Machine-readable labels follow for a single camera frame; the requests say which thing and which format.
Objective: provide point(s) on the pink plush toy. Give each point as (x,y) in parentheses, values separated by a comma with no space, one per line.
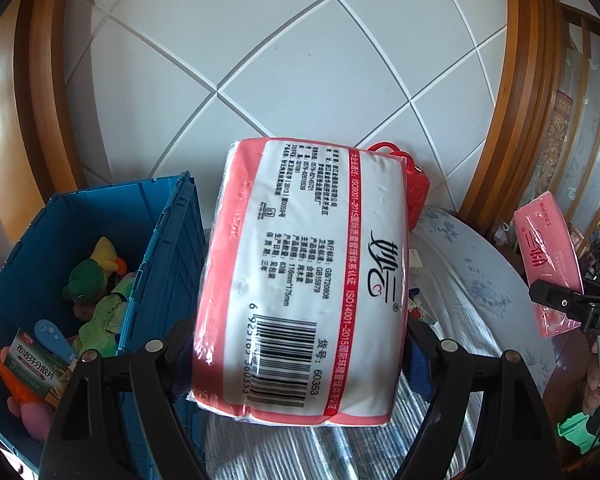
(35,417)

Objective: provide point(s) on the green white medicine box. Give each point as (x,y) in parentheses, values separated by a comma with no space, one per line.
(35,365)

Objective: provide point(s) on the green plastic crate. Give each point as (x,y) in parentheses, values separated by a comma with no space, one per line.
(577,432)

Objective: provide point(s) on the blue plastic crate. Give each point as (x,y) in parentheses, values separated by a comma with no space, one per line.
(170,240)

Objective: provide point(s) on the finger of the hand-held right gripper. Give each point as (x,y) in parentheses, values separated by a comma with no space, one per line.
(555,300)

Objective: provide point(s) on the wooden door frame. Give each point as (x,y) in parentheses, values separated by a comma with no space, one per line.
(525,85)
(45,85)

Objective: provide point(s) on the large pink barcode tissue pack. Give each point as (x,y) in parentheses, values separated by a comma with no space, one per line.
(305,260)

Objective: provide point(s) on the red plastic case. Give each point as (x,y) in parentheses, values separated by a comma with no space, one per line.
(417,195)

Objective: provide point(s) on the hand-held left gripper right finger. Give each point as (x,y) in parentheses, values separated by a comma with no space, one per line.
(420,370)

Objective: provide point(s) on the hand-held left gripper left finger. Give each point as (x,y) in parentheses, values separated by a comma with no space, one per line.
(177,345)

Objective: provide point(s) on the green plush cloth toy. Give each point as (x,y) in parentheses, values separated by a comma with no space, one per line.
(102,325)

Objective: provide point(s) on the yellow duck plush toy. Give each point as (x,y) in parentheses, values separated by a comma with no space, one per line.
(5,370)

